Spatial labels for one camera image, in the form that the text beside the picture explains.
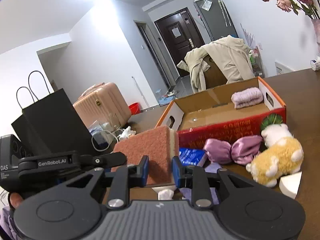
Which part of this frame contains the pink textured vase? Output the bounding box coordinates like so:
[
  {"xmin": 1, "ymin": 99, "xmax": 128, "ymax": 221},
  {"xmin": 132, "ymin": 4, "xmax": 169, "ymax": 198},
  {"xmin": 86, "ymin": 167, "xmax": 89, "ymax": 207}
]
[{"xmin": 311, "ymin": 19, "xmax": 320, "ymax": 52}]

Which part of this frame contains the pink satin bow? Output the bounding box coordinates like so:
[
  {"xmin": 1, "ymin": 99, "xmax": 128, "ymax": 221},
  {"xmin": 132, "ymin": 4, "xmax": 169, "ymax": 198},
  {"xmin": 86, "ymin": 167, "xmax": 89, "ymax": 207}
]
[{"xmin": 203, "ymin": 135, "xmax": 263, "ymax": 166}]

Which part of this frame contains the person's left hand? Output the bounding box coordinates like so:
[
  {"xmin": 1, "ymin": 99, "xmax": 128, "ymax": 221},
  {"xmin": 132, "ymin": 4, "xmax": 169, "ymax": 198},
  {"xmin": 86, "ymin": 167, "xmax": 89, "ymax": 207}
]
[{"xmin": 9, "ymin": 193, "xmax": 24, "ymax": 209}]

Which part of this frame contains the grey refrigerator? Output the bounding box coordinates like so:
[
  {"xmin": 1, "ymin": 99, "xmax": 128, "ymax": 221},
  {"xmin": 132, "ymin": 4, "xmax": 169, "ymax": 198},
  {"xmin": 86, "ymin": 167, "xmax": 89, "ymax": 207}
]
[{"xmin": 194, "ymin": 0, "xmax": 238, "ymax": 41}]

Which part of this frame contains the beige jacket on chair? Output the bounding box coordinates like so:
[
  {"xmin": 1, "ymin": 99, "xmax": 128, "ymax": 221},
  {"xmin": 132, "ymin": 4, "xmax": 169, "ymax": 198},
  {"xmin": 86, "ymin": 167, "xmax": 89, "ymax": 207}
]
[{"xmin": 177, "ymin": 35, "xmax": 254, "ymax": 93}]

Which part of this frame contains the yellow white plush toy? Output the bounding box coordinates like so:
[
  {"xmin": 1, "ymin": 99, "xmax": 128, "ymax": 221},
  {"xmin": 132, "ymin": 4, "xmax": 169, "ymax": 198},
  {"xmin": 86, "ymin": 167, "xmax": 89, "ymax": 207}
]
[{"xmin": 246, "ymin": 124, "xmax": 304, "ymax": 187}]

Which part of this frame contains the clear plastic bag clutter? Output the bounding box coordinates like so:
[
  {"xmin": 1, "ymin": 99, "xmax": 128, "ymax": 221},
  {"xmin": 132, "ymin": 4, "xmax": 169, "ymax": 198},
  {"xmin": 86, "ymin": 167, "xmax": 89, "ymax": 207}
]
[{"xmin": 88, "ymin": 120, "xmax": 137, "ymax": 152}]

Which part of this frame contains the pink suitcase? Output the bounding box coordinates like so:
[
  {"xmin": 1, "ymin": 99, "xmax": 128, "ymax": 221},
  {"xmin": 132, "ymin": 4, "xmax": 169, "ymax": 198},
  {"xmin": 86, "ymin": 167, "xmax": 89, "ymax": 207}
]
[{"xmin": 73, "ymin": 82, "xmax": 131, "ymax": 128}]

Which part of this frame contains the black paper bag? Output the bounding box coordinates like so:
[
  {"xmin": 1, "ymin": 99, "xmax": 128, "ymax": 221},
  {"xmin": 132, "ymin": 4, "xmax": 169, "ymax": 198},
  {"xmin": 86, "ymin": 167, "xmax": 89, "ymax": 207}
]
[{"xmin": 11, "ymin": 86, "xmax": 96, "ymax": 155}]

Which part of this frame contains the blue plastic packet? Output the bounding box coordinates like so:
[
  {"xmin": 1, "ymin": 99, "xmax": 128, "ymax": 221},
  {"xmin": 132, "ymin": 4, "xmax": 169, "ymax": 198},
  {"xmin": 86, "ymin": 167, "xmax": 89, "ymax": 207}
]
[{"xmin": 179, "ymin": 147, "xmax": 207, "ymax": 166}]

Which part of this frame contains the dark brown door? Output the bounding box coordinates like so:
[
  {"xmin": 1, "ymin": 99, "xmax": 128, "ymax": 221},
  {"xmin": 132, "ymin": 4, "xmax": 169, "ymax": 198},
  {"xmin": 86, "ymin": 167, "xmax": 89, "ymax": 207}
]
[{"xmin": 155, "ymin": 8, "xmax": 204, "ymax": 65}]

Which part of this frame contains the white foam wedge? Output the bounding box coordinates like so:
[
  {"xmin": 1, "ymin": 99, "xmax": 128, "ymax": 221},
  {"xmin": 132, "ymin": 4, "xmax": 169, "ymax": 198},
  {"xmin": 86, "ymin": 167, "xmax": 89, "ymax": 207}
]
[{"xmin": 279, "ymin": 172, "xmax": 302, "ymax": 199}]

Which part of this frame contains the red orange cardboard box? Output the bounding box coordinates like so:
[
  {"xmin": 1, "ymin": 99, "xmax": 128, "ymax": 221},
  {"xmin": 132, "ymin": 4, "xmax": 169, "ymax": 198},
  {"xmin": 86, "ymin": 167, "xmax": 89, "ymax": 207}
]
[{"xmin": 157, "ymin": 77, "xmax": 286, "ymax": 149}]

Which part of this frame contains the lilac fluffy towel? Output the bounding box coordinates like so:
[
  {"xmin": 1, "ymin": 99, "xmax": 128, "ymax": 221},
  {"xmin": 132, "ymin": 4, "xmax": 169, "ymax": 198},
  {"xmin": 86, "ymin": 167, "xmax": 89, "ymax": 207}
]
[{"xmin": 231, "ymin": 87, "xmax": 264, "ymax": 109}]

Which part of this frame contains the brown wooden chair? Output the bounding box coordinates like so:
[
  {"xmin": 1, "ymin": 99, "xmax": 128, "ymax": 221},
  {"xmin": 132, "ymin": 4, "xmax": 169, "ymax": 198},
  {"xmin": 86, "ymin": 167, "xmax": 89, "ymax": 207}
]
[{"xmin": 204, "ymin": 55, "xmax": 227, "ymax": 89}]

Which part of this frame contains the red bucket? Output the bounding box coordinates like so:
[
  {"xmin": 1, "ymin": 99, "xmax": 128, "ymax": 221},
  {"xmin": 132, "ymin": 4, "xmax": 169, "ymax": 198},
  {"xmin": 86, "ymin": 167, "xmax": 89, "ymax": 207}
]
[{"xmin": 129, "ymin": 102, "xmax": 141, "ymax": 115}]

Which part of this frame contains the white medicine bottle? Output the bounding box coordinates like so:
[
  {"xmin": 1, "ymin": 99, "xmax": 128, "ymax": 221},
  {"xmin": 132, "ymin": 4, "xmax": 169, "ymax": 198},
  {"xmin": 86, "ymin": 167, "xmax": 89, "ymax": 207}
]
[{"xmin": 310, "ymin": 56, "xmax": 320, "ymax": 71}]

